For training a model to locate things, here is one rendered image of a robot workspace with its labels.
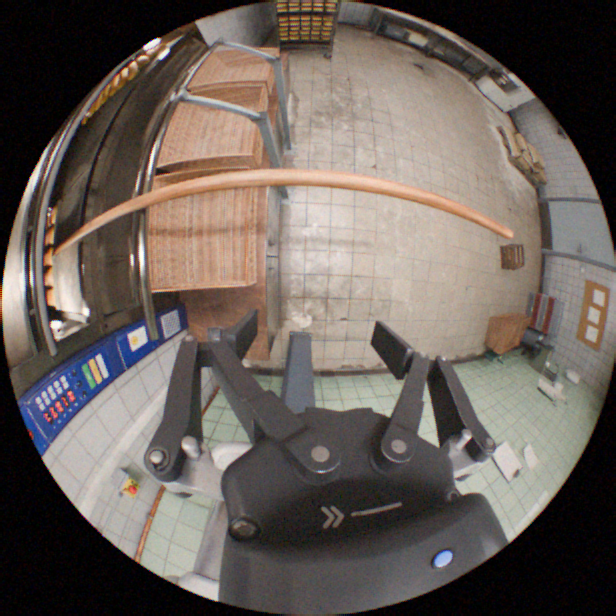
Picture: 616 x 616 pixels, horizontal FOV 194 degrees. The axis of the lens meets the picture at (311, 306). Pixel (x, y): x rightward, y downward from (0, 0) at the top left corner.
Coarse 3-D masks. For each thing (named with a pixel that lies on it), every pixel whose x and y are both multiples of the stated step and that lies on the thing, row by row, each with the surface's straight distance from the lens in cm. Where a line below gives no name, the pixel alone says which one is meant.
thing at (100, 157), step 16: (192, 32) 179; (176, 48) 156; (160, 64) 138; (144, 80) 124; (128, 96) 115; (112, 128) 101; (96, 160) 94; (96, 176) 90; (96, 192) 88; (80, 224) 88; (80, 240) 85; (80, 256) 84; (80, 272) 85; (80, 288) 86; (96, 320) 84
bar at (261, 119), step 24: (240, 48) 114; (192, 72) 83; (192, 96) 75; (168, 120) 65; (264, 120) 77; (288, 120) 152; (264, 144) 90; (288, 144) 173; (144, 192) 53; (288, 192) 160; (144, 216) 52; (144, 240) 51; (144, 264) 50; (144, 288) 50; (144, 312) 52
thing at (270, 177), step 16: (208, 176) 38; (224, 176) 36; (240, 176) 34; (256, 176) 33; (272, 176) 33; (288, 176) 32; (304, 176) 32; (320, 176) 32; (336, 176) 33; (352, 176) 34; (368, 176) 35; (160, 192) 44; (176, 192) 41; (192, 192) 39; (368, 192) 35; (384, 192) 35; (400, 192) 36; (416, 192) 38; (128, 208) 52; (448, 208) 43; (464, 208) 46; (96, 224) 66; (480, 224) 52; (496, 224) 57
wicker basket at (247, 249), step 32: (224, 192) 108; (256, 192) 100; (160, 224) 102; (192, 224) 113; (224, 224) 102; (256, 224) 96; (160, 256) 100; (192, 256) 111; (224, 256) 100; (160, 288) 99; (192, 288) 87
